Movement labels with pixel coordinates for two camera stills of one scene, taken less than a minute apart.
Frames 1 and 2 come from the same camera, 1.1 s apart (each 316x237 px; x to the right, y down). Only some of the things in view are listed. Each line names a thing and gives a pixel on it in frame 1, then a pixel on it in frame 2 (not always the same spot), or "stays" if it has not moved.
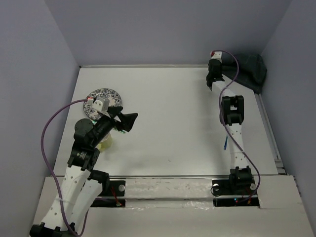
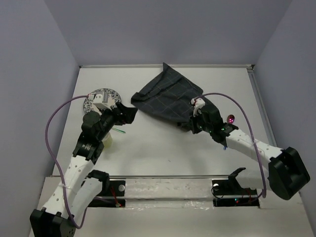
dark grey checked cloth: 249,70 -> 168,96
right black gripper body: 220,70 -> 197,124
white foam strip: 169,189 stays
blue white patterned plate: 114,99 stays
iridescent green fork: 121,132 stays
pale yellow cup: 105,143 stays
